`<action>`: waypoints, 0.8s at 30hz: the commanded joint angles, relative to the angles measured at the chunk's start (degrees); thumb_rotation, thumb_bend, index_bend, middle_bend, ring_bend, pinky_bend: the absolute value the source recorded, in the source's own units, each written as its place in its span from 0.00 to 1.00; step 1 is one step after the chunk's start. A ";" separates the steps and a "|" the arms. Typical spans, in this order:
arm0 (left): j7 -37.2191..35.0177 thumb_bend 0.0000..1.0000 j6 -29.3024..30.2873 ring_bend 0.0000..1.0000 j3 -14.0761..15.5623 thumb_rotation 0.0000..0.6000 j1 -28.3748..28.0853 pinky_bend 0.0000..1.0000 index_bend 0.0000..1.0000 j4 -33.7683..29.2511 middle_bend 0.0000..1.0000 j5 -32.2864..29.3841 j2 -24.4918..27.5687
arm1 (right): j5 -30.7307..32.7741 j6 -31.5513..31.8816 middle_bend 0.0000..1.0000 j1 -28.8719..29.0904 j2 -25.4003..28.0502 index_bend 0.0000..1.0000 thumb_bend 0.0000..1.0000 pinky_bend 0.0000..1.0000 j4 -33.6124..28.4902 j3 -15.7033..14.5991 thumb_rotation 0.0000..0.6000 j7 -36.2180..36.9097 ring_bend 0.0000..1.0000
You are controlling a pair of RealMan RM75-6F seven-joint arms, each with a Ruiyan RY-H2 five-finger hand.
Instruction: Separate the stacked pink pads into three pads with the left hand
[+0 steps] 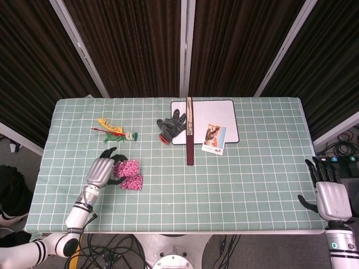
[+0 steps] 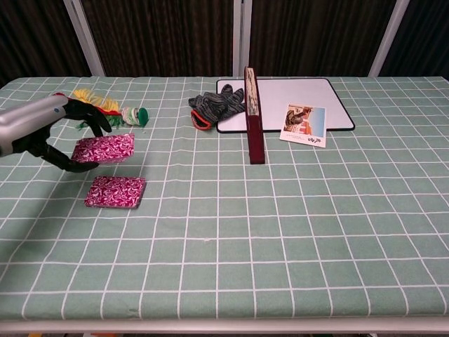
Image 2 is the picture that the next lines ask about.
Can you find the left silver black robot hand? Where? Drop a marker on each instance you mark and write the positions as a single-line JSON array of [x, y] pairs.
[[24, 123]]

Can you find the dark brown curtain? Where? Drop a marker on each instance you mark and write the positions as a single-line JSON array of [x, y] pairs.
[[31, 35], [315, 35], [428, 35], [161, 35]]

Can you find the colourful feather shuttlecock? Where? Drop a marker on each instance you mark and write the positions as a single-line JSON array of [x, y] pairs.
[[135, 116]]

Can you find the grey knitted work glove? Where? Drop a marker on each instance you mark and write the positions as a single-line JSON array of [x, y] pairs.
[[214, 103]]

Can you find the green checked tablecloth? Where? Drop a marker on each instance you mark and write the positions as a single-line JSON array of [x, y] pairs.
[[245, 245]]

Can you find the white board with black rim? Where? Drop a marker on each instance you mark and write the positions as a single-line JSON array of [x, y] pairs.
[[298, 94]]

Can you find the picture postcard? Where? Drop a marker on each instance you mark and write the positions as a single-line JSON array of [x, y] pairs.
[[301, 123]]

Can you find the white metal frame post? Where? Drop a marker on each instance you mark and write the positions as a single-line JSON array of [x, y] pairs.
[[84, 38], [387, 38]]

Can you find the white double frame post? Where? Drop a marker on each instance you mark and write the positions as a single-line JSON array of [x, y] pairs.
[[242, 35]]

